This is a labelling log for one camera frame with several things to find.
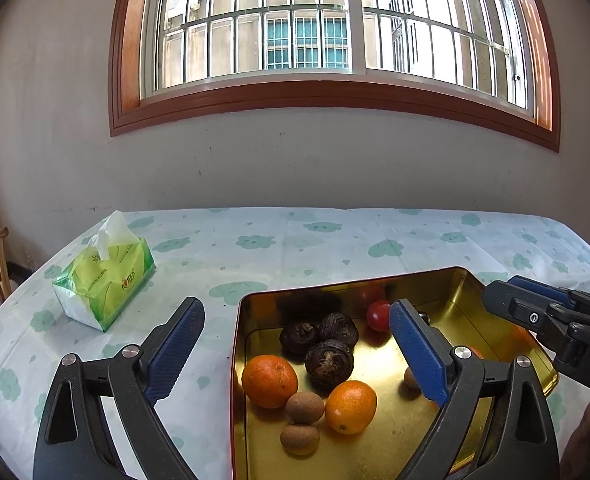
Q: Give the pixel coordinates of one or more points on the green tissue pack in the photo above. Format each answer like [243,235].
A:
[105,280]

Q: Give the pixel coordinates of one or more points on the red and gold tin box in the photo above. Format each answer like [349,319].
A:
[390,440]

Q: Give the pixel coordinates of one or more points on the red tomato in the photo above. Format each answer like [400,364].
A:
[379,315]

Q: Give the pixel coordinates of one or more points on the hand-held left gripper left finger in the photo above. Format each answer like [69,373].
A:
[175,350]

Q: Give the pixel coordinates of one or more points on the brown framed barred window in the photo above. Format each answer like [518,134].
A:
[325,25]

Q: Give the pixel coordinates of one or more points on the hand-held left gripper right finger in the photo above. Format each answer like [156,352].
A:
[417,355]

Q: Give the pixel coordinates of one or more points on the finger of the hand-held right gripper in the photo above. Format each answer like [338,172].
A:
[520,310]
[540,287]

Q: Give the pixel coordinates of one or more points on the brown longan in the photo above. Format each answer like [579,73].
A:
[300,438]
[305,406]
[411,378]

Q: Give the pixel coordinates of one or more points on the orange mandarin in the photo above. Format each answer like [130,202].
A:
[270,381]
[351,406]
[522,336]

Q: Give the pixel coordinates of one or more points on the white cloud print tablecloth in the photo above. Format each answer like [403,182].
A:
[275,240]

